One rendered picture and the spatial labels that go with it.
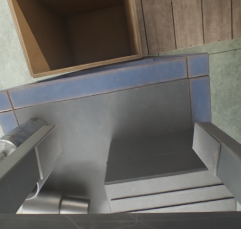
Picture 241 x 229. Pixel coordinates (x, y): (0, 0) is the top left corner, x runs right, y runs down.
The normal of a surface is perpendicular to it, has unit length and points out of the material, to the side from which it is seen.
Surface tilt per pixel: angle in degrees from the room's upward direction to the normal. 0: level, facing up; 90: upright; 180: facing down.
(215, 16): 0
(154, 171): 90
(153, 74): 0
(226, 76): 0
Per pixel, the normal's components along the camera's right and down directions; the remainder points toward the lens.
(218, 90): -0.02, 0.28
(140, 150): -0.18, -0.95
